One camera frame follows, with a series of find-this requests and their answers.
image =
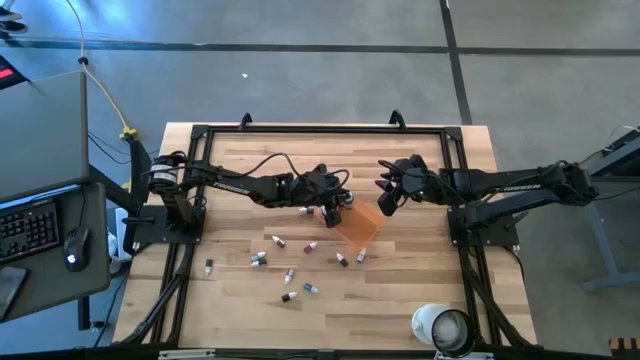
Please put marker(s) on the small black green-labelled dropper bottle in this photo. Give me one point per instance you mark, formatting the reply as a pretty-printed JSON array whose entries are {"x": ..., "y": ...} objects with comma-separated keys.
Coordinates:
[{"x": 289, "y": 296}]

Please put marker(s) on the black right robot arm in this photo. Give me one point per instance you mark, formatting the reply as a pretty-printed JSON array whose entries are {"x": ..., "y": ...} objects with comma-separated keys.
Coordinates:
[{"x": 500, "y": 187}]

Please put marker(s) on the small brown dropper bottle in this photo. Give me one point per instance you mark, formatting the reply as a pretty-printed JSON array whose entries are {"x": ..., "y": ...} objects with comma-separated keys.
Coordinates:
[
  {"x": 208, "y": 266},
  {"x": 278, "y": 241}
]

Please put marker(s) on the black desk leg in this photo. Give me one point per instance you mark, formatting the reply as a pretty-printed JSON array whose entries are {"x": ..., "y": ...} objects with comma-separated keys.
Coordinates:
[{"x": 84, "y": 315}]

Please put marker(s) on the tall purple-tipped coloring bottle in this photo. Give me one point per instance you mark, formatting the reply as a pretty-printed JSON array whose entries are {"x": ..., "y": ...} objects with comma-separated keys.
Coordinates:
[{"x": 346, "y": 201}]

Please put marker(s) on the silver metal bracket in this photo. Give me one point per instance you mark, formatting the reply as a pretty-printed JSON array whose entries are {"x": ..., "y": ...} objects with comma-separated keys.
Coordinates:
[
  {"x": 185, "y": 354},
  {"x": 480, "y": 356}
]

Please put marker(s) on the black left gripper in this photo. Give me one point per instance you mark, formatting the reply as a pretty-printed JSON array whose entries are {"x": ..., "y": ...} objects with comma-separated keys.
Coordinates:
[{"x": 310, "y": 189}]

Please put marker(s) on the dark grey computer monitor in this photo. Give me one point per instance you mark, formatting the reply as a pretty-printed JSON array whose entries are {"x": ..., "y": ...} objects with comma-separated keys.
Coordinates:
[{"x": 40, "y": 130}]

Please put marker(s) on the grey metal desk frame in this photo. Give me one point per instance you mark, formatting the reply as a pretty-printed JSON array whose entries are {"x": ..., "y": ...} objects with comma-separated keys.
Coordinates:
[{"x": 605, "y": 250}]

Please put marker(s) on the small dark maroon dropper bottle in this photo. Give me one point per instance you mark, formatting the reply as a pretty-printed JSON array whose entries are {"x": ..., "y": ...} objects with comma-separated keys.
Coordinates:
[{"x": 306, "y": 210}]

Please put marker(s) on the striped wooden block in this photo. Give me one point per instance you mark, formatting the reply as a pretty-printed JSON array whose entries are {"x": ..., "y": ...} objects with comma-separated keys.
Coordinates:
[{"x": 625, "y": 346}]

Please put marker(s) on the black aluminium table frame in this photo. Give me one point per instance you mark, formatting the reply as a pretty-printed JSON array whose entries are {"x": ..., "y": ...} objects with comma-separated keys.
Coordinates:
[{"x": 325, "y": 129}]

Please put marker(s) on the black curved frame bracket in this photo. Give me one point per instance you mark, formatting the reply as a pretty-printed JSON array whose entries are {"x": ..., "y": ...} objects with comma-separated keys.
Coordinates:
[
  {"x": 245, "y": 121},
  {"x": 397, "y": 119}
]

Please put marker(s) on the small grey dropper bottle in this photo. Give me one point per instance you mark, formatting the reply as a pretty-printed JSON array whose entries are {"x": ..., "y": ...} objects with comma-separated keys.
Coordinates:
[{"x": 258, "y": 256}]

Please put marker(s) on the black smartphone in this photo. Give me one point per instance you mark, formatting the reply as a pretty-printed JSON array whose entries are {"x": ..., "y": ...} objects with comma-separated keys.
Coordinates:
[{"x": 10, "y": 290}]

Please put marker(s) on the white cylinder with dark opening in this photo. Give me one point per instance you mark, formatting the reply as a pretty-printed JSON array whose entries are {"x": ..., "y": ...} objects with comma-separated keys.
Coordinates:
[{"x": 425, "y": 325}]

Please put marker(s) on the black device with red display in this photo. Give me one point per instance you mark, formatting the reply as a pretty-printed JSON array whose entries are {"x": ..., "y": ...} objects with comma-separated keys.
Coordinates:
[{"x": 7, "y": 72}]

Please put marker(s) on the white box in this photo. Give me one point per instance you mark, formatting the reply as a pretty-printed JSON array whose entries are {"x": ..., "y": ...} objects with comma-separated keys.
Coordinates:
[{"x": 120, "y": 250}]

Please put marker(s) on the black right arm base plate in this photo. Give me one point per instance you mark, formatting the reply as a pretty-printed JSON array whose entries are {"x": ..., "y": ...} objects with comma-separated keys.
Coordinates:
[{"x": 500, "y": 230}]

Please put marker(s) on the small blue dropper bottle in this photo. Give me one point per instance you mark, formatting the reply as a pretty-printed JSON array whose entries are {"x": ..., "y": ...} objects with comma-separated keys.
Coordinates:
[{"x": 310, "y": 288}]

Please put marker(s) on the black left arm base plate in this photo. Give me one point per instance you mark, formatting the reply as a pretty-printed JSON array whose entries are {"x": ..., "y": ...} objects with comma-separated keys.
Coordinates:
[{"x": 150, "y": 232}]

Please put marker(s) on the black computer mouse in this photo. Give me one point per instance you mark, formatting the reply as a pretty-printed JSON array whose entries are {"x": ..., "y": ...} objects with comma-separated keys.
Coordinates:
[{"x": 76, "y": 245}]

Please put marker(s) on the small red dropper bottle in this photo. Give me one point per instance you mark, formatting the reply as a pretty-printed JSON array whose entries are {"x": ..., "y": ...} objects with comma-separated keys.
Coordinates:
[{"x": 310, "y": 247}]

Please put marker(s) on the small dark purple dropper bottle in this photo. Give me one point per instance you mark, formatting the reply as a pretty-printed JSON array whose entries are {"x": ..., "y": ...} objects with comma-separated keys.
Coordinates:
[{"x": 342, "y": 260}]

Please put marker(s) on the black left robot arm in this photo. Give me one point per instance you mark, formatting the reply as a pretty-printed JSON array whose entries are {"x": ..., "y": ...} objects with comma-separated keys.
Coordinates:
[{"x": 240, "y": 187}]

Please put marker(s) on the backlit black keyboard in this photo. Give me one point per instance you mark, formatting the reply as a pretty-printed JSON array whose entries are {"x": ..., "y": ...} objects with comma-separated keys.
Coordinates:
[{"x": 30, "y": 230}]

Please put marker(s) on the dark grey desk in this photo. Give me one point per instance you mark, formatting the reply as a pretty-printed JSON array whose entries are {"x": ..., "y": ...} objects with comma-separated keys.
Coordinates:
[{"x": 95, "y": 270}]

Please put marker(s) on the orange translucent plastic bin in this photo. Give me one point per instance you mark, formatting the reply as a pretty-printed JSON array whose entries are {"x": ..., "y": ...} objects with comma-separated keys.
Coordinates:
[{"x": 360, "y": 227}]

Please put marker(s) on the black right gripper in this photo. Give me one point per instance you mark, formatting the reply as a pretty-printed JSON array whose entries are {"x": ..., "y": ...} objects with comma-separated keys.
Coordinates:
[{"x": 417, "y": 180}]

